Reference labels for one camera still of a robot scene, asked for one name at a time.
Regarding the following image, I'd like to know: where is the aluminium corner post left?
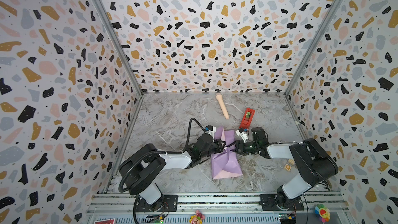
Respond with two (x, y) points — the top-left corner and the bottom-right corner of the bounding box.
(92, 0), (143, 99)

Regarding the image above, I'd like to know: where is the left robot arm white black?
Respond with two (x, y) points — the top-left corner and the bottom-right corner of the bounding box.
(118, 131), (227, 208)

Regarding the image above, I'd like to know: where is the beige toy microphone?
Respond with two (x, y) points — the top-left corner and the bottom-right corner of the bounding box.
(216, 93), (230, 120)

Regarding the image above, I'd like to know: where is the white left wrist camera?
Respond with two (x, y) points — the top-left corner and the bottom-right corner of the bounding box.
(205, 125), (217, 138)

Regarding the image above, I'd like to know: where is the aluminium corner post right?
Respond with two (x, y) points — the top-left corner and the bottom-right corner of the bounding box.
(284, 0), (343, 99)

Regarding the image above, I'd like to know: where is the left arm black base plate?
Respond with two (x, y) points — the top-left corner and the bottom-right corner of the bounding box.
(135, 195), (178, 213)

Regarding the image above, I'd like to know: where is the aluminium corner post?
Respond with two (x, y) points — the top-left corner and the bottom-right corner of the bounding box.
(92, 0), (143, 99)
(284, 0), (343, 99)

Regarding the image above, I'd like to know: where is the black corrugated cable hose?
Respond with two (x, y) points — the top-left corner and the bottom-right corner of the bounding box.
(117, 117), (207, 194)

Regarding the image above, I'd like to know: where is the rainbow flower toy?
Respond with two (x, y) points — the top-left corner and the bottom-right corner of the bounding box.
(314, 204), (331, 224)

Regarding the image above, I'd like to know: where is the small tan wooden block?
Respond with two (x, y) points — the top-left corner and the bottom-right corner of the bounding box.
(284, 164), (291, 172)

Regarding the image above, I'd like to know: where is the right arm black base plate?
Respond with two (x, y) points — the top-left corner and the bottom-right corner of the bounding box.
(260, 194), (304, 211)

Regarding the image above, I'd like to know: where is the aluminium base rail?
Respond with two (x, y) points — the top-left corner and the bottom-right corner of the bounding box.
(85, 191), (355, 224)

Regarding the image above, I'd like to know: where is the red tape dispenser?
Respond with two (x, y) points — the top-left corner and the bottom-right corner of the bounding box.
(239, 108), (255, 129)

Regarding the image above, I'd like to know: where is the pink yellow flower toy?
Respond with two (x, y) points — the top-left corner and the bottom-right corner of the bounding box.
(189, 211), (205, 224)

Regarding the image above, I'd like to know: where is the pink wrapping paper sheet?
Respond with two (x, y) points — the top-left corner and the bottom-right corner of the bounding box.
(211, 126), (243, 179)

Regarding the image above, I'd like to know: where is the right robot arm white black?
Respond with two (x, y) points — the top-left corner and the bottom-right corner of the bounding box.
(227, 127), (339, 207)

